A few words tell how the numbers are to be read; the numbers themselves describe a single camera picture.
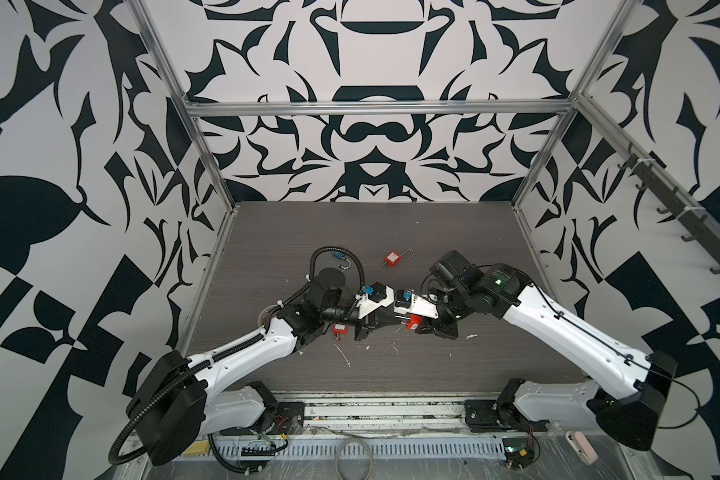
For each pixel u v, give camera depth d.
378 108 0.91
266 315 0.57
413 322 0.67
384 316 0.67
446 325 0.62
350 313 0.61
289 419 0.74
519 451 0.71
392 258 1.02
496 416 0.68
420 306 0.62
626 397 0.40
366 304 0.63
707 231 0.55
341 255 1.05
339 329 0.86
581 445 0.68
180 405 0.40
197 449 0.70
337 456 0.70
